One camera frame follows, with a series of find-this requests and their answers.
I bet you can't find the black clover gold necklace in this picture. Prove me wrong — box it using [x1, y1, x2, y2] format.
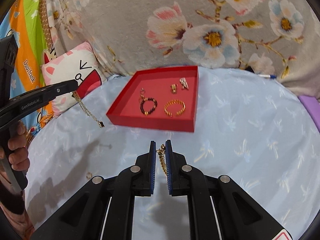
[71, 91, 106, 129]

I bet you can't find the gold chain bracelet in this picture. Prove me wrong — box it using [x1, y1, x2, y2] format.
[156, 143, 168, 176]

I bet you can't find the dark bead bracelet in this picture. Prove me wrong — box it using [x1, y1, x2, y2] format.
[139, 97, 158, 117]

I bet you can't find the gold cuff bangle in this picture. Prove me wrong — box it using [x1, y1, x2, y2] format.
[164, 99, 186, 118]

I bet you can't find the gold wristwatch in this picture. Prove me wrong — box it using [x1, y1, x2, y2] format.
[170, 84, 177, 94]

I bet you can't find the gold hoop earring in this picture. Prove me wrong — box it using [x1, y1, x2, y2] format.
[86, 172, 93, 180]

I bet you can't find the red jewelry tray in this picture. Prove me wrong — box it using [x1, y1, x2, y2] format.
[106, 66, 199, 132]

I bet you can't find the person's left hand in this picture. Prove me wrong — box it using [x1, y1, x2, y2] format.
[0, 121, 30, 173]

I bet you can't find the white cat face pillow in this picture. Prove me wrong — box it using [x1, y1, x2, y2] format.
[41, 41, 107, 118]

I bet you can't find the colourful cartoon sheet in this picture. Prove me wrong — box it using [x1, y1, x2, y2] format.
[0, 0, 60, 140]

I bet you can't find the light blue patterned cloth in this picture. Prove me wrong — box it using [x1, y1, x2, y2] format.
[26, 68, 319, 239]

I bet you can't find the purple box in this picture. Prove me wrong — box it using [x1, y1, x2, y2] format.
[298, 95, 320, 132]

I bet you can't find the blue pen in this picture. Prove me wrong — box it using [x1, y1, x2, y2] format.
[258, 74, 277, 79]

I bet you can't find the grey floral blanket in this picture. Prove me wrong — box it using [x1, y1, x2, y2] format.
[46, 0, 319, 98]

